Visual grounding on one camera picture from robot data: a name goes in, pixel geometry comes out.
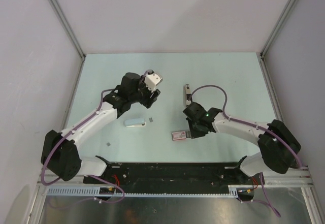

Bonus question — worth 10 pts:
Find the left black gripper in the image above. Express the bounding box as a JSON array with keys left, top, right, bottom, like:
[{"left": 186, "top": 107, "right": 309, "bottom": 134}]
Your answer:
[{"left": 129, "top": 75, "right": 160, "bottom": 109}]

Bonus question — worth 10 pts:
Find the red staple box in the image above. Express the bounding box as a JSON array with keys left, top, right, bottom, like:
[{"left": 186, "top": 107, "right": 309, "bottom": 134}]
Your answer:
[{"left": 172, "top": 131, "right": 191, "bottom": 141}]

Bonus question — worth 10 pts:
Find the black staple remover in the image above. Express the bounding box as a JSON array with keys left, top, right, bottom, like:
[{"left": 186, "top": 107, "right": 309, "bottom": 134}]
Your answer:
[{"left": 184, "top": 84, "right": 191, "bottom": 103}]

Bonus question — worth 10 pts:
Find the light blue stapler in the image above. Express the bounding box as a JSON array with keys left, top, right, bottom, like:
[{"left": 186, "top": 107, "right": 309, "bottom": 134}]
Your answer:
[{"left": 124, "top": 118, "right": 146, "bottom": 127}]

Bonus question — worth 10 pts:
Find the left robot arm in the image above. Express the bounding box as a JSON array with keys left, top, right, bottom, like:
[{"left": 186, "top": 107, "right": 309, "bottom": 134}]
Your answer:
[{"left": 41, "top": 70, "right": 163, "bottom": 186}]

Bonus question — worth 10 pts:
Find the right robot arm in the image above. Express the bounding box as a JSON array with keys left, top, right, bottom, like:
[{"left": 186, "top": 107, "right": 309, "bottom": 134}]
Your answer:
[{"left": 183, "top": 102, "right": 302, "bottom": 184}]

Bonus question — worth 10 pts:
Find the grey cable duct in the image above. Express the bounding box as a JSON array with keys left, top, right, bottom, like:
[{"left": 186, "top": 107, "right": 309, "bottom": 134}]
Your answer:
[{"left": 47, "top": 185, "right": 239, "bottom": 198}]

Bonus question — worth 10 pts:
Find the left aluminium frame post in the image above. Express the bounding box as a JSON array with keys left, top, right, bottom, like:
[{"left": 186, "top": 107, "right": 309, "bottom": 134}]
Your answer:
[{"left": 37, "top": 0, "right": 86, "bottom": 58}]

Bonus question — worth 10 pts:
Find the aluminium frame post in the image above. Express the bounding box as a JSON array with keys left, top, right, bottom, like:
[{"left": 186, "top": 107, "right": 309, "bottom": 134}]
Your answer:
[
  {"left": 37, "top": 0, "right": 86, "bottom": 58},
  {"left": 259, "top": 0, "right": 309, "bottom": 57}
]

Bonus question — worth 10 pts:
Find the right aluminium frame post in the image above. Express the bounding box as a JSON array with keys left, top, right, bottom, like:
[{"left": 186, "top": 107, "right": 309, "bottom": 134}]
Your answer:
[{"left": 259, "top": 0, "right": 309, "bottom": 57}]

